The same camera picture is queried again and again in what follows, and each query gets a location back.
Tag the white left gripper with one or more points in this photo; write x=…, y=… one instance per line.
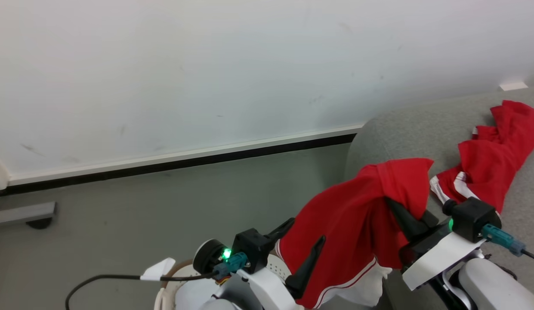
x=271, y=288

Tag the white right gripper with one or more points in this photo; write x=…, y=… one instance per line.
x=439, y=258

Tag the red garment with white lining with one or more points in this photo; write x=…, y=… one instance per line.
x=353, y=215

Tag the large red white-striped garment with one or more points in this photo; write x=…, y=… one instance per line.
x=490, y=159

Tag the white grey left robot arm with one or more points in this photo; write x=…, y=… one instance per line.
x=206, y=297

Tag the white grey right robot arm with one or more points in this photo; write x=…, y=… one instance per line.
x=490, y=284

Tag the grey fabric sofa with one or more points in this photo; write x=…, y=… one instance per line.
x=404, y=137

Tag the white perforated laundry basket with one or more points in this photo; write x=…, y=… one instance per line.
x=275, y=263

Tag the white and black baseboard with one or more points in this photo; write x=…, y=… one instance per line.
x=163, y=162

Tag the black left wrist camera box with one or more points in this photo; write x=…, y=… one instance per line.
x=251, y=247

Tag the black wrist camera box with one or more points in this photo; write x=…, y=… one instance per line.
x=251, y=247
x=473, y=217

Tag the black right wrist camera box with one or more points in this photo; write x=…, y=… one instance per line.
x=473, y=217

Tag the small white wall box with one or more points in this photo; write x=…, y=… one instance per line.
x=513, y=85

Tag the black round frame foot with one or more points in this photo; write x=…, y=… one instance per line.
x=39, y=224

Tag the grey metal frame post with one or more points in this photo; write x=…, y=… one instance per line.
x=23, y=213

